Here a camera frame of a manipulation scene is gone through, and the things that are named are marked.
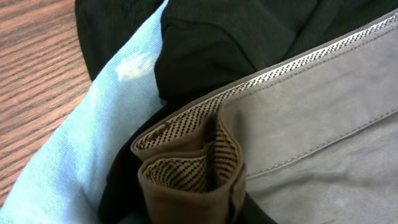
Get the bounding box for black t-shirt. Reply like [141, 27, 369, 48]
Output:
[75, 0, 397, 223]

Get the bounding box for light blue t-shirt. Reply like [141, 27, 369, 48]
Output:
[1, 1, 167, 223]

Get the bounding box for grey khaki shorts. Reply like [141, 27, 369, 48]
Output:
[131, 11, 397, 223]

